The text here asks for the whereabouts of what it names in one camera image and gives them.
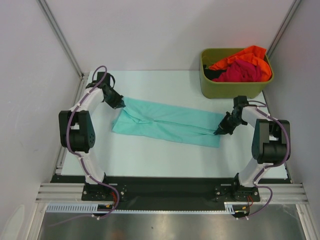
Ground teal t shirt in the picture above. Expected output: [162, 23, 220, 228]
[112, 97, 224, 148]

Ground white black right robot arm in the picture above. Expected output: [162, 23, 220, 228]
[214, 95, 291, 201]

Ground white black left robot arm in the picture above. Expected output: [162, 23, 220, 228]
[58, 72, 125, 200]

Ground olive green plastic bin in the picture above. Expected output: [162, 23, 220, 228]
[199, 48, 273, 99]

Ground black garment in bin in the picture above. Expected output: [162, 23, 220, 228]
[203, 64, 226, 82]

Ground magenta t shirt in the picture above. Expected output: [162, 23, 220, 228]
[212, 60, 262, 83]

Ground orange t shirt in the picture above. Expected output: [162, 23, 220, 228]
[208, 45, 272, 83]

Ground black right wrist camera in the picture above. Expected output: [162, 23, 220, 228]
[233, 95, 250, 109]

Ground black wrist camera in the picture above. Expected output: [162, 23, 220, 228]
[96, 72, 116, 88]
[233, 95, 250, 109]

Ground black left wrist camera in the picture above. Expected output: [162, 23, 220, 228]
[96, 72, 116, 88]

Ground aluminium corner post left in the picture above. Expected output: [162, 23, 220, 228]
[36, 0, 85, 80]

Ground aluminium corner post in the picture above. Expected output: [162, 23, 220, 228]
[266, 0, 303, 59]
[36, 0, 85, 80]

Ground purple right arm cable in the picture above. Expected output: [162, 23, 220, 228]
[234, 99, 292, 221]

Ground white slotted cable duct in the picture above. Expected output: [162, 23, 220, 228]
[46, 203, 240, 215]

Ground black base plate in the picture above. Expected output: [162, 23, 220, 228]
[49, 174, 293, 212]

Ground aluminium front rail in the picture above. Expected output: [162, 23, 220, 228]
[35, 183, 309, 205]

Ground aluminium corner post right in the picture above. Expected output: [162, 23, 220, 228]
[266, 0, 303, 59]

